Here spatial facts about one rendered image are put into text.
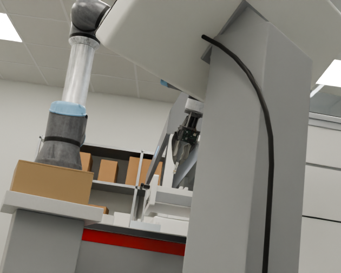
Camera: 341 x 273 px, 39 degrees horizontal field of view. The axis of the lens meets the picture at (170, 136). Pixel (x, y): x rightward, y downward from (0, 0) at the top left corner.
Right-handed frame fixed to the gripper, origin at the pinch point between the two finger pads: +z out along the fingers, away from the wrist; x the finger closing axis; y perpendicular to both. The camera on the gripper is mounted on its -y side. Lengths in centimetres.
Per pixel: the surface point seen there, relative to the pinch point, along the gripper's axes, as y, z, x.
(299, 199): 106, -11, 1
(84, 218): 44, 19, -30
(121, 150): -378, 47, 8
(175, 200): 20.8, 10.8, -0.8
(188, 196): 20.4, 8.4, 3.2
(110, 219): -5.4, 29.9, -17.6
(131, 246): 3.5, 35.6, -8.0
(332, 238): 66, 1, 32
